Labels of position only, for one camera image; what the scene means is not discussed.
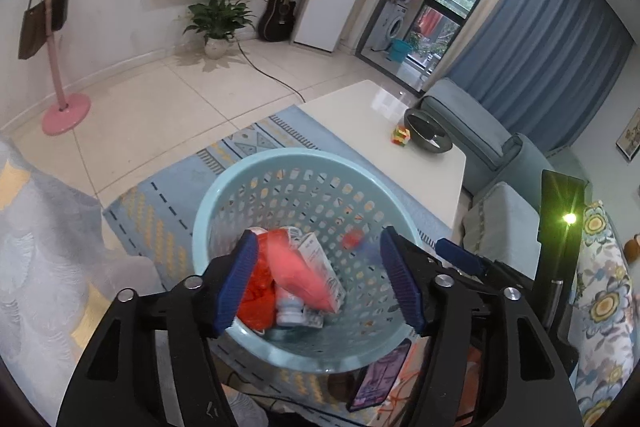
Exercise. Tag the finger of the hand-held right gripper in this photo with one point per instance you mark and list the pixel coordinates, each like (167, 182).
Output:
(457, 254)

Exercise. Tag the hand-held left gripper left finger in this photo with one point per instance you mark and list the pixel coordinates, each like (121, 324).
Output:
(237, 279)

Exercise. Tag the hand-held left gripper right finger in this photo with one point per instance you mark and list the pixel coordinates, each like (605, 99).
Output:
(402, 282)

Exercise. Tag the red plastic bag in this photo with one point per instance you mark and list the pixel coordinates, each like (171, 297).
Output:
(297, 267)
(255, 294)

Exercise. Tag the clear plastic bottle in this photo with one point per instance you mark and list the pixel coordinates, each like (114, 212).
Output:
(290, 313)

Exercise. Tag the navy white milk carton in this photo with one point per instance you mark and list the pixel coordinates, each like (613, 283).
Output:
(322, 252)

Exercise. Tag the teal plastic basket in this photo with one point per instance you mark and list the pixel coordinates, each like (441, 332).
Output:
(300, 187)

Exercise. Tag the floral sofa cushion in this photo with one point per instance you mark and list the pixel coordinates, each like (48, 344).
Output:
(605, 297)

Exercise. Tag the brown plush toy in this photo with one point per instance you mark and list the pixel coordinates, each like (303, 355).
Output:
(634, 247)

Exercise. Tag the smartphone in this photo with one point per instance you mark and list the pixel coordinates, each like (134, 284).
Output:
(380, 377)

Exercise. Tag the brown round object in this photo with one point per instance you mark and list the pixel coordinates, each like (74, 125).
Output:
(340, 389)

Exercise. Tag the dark ashtray bowl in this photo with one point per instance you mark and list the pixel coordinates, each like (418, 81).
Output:
(427, 132)

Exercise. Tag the teal sofa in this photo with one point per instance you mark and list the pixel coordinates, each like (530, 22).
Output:
(475, 127)

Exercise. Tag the colourful puzzle cube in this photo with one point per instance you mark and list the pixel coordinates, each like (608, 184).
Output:
(400, 136)

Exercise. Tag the white coffee table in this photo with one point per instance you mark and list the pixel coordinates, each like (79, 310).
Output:
(380, 137)

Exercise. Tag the blue bucket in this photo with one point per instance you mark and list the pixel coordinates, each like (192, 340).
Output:
(400, 49)

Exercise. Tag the wide blue curtain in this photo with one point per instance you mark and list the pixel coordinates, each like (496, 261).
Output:
(545, 32)

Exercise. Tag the white washing machine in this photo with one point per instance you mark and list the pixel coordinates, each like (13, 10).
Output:
(395, 27)

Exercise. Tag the potted green plant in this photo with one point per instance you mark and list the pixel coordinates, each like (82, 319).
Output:
(217, 19)

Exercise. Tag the dark acoustic guitar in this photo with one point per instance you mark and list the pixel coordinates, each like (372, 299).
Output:
(277, 19)

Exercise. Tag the pink coat rack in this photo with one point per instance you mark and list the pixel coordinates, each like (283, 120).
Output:
(55, 32)

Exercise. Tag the small black bag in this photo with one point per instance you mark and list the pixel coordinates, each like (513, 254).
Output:
(60, 9)

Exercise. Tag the brown tote bag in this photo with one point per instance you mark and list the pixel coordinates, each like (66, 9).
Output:
(32, 27)

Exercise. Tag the framed wall picture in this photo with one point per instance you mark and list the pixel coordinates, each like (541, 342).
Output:
(630, 137)

